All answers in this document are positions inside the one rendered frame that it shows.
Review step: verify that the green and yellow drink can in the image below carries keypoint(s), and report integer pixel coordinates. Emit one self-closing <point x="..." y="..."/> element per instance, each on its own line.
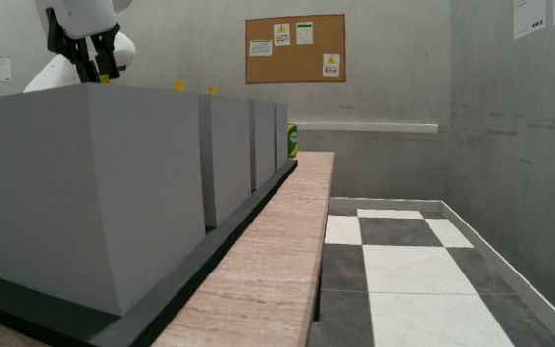
<point x="292" y="140"/>

